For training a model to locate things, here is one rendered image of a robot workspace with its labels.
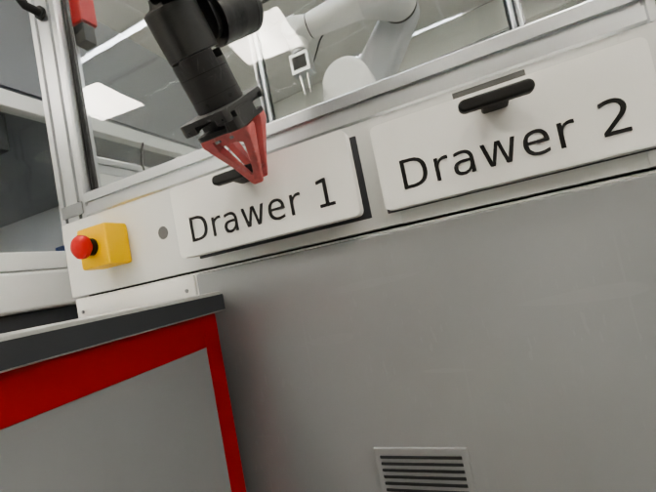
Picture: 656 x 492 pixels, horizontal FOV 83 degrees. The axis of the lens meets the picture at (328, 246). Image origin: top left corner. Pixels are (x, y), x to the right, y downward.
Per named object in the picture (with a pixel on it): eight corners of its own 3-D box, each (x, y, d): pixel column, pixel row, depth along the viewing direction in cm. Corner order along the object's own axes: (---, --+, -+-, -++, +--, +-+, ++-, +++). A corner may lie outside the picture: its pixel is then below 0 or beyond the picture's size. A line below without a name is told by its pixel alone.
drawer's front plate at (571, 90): (674, 141, 36) (646, 33, 37) (386, 211, 47) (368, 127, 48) (665, 145, 38) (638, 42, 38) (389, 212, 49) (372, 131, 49)
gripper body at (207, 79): (266, 99, 47) (237, 36, 44) (234, 125, 39) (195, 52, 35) (225, 115, 50) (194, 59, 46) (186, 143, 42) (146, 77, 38)
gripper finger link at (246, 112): (290, 162, 50) (257, 92, 45) (273, 186, 44) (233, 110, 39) (248, 176, 52) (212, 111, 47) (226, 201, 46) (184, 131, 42)
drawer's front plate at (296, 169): (360, 215, 45) (343, 128, 46) (181, 259, 56) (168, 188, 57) (365, 216, 47) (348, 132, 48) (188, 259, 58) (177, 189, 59)
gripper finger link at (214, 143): (292, 159, 50) (260, 90, 46) (275, 184, 45) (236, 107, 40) (250, 173, 53) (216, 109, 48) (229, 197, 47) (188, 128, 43)
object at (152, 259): (792, 135, 34) (751, -14, 35) (71, 298, 72) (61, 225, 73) (567, 209, 122) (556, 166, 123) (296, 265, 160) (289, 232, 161)
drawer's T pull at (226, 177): (259, 170, 47) (257, 160, 47) (212, 185, 49) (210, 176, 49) (273, 175, 50) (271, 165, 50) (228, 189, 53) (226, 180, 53)
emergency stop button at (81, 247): (85, 257, 60) (81, 232, 60) (69, 261, 61) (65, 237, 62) (102, 256, 63) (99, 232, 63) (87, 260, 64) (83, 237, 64)
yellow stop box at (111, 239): (106, 264, 61) (100, 221, 62) (78, 271, 64) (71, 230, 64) (133, 262, 66) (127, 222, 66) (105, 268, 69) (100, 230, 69)
